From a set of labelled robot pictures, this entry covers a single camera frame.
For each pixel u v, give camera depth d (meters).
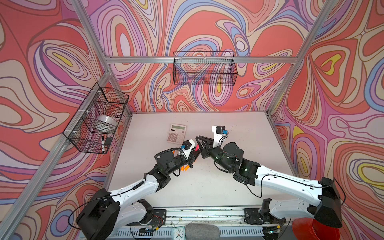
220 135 0.57
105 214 0.41
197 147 0.65
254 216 0.73
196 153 0.70
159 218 0.72
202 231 0.68
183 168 0.88
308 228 0.58
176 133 1.04
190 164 0.67
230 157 0.49
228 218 0.74
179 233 0.68
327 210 0.38
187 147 0.61
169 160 0.58
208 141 0.60
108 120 0.74
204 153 0.61
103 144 0.72
